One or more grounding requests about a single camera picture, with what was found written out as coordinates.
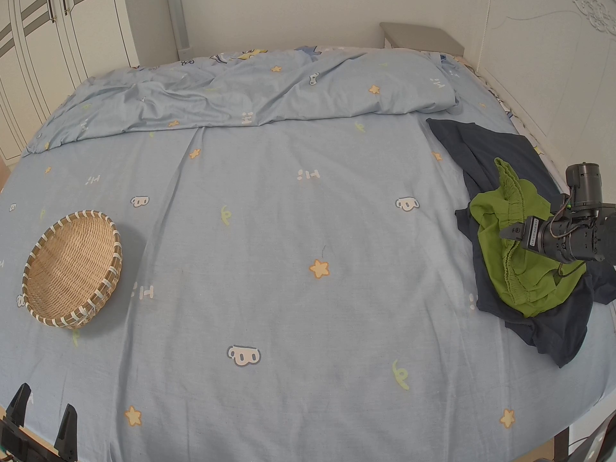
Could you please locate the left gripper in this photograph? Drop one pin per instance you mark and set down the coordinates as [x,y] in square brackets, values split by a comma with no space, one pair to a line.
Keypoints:
[19,445]

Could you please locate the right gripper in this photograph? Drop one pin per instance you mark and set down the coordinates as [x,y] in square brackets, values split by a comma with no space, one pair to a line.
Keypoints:
[551,238]

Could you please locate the green shorts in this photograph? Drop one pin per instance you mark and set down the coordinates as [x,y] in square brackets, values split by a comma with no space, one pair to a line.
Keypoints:
[524,277]

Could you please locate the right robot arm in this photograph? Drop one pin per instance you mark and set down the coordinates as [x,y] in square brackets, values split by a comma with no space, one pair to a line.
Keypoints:
[584,181]

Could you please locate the dark blue garment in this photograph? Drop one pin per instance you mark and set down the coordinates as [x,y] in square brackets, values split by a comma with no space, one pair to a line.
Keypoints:
[491,147]

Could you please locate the round woven basket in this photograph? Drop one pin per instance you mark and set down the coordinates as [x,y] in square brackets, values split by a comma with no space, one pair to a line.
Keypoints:
[72,267]

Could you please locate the bed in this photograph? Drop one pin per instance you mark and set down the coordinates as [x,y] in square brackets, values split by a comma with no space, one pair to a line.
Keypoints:
[288,306]

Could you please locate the grey bedside table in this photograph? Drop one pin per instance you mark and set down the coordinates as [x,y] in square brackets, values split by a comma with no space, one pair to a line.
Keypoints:
[418,34]

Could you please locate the pale blue quilt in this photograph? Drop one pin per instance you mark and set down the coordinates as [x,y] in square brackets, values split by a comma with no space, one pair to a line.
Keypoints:
[288,89]

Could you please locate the white wardrobe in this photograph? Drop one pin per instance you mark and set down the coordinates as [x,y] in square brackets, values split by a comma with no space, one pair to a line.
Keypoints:
[72,41]

